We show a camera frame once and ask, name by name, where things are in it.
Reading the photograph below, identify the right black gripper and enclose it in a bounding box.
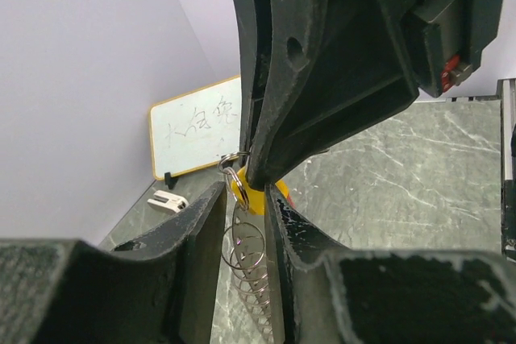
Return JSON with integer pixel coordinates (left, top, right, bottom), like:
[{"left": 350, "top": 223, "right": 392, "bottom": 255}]
[{"left": 376, "top": 0, "right": 503, "bottom": 97}]

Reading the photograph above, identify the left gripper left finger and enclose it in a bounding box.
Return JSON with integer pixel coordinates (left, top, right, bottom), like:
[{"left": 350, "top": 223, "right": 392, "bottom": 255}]
[{"left": 1, "top": 182, "right": 227, "bottom": 343}]

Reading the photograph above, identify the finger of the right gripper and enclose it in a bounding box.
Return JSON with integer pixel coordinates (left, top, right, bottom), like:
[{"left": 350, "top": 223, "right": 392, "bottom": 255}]
[
  {"left": 233, "top": 0, "right": 273, "bottom": 159},
  {"left": 247, "top": 0, "right": 419, "bottom": 181}
]

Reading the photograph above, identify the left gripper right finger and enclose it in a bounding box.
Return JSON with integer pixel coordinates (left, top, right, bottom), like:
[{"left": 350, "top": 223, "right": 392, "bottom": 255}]
[{"left": 264, "top": 185, "right": 515, "bottom": 343}]

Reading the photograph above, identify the saw keychain with red handle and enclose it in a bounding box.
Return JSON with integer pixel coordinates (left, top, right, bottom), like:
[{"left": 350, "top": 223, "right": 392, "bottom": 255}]
[{"left": 223, "top": 204, "right": 295, "bottom": 343}]

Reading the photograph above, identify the yellow capped key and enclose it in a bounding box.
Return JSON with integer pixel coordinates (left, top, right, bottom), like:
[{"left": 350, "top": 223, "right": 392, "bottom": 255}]
[{"left": 229, "top": 167, "right": 265, "bottom": 216}]

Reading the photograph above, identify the white rectangular clip device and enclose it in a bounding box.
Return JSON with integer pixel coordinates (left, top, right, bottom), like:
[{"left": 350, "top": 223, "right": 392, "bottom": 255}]
[{"left": 147, "top": 190, "right": 189, "bottom": 214}]

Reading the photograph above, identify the small whiteboard with wooden frame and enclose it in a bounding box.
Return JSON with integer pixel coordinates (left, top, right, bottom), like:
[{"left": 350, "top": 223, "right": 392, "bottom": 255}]
[{"left": 148, "top": 76, "right": 242, "bottom": 180}]

